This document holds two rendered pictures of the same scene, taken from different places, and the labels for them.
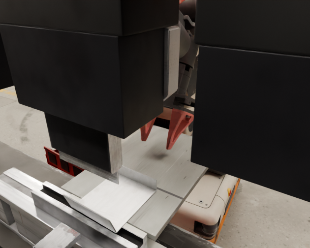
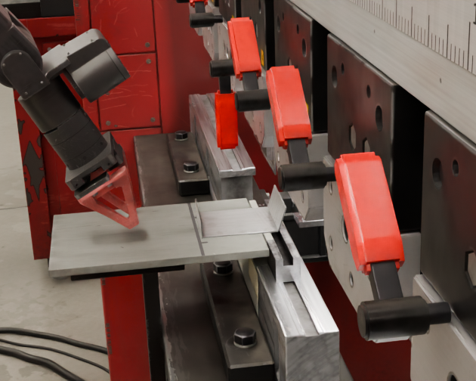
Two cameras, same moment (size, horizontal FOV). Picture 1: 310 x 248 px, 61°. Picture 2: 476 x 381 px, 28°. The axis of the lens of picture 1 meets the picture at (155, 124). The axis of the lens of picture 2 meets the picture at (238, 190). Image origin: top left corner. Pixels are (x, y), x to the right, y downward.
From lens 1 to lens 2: 1.40 m
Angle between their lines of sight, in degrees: 112
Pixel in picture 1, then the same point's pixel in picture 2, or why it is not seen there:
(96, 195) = (248, 228)
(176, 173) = (155, 215)
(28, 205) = (306, 283)
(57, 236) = not seen: hidden behind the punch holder
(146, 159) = (150, 236)
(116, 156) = not seen: hidden behind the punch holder
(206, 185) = not seen: outside the picture
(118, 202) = (239, 218)
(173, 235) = (174, 295)
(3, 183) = (315, 318)
